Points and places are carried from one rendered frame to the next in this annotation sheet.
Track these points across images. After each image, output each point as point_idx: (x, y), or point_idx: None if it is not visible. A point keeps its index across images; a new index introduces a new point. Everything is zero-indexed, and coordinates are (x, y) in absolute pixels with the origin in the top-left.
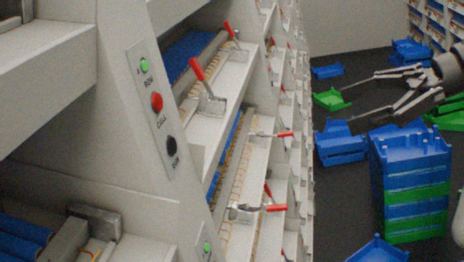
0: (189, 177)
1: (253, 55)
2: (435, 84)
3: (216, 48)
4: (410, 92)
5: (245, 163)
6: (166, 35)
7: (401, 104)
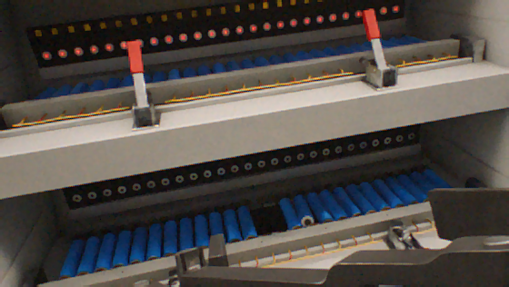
0: None
1: (431, 84)
2: None
3: (358, 59)
4: (316, 273)
5: (322, 255)
6: (335, 36)
7: (215, 279)
